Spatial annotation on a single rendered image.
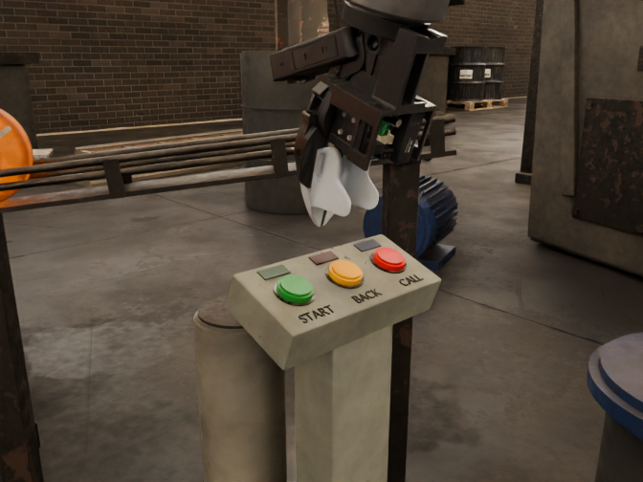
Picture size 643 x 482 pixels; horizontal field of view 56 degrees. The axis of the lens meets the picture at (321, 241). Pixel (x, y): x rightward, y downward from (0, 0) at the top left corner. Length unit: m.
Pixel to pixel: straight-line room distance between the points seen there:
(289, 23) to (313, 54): 4.63
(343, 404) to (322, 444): 0.06
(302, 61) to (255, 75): 2.82
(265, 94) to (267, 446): 2.65
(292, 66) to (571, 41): 2.28
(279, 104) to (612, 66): 1.61
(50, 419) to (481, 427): 1.04
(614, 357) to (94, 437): 1.13
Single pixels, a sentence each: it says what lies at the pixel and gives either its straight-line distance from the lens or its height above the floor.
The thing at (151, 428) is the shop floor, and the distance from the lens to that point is 1.56.
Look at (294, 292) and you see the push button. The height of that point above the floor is 0.61.
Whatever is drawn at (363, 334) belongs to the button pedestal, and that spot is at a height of 0.54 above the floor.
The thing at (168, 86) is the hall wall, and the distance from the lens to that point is 8.28.
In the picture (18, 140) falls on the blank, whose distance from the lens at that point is 1.01.
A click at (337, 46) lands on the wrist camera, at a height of 0.85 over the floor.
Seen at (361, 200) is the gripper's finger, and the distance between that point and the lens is 0.58.
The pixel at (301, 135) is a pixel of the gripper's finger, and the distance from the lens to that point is 0.54.
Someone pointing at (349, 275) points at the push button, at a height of 0.61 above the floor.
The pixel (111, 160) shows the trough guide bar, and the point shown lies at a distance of 0.95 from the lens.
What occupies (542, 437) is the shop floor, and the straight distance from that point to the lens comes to 1.57.
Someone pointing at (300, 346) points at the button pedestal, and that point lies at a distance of 0.62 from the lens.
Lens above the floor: 0.84
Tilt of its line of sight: 17 degrees down
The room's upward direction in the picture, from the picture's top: straight up
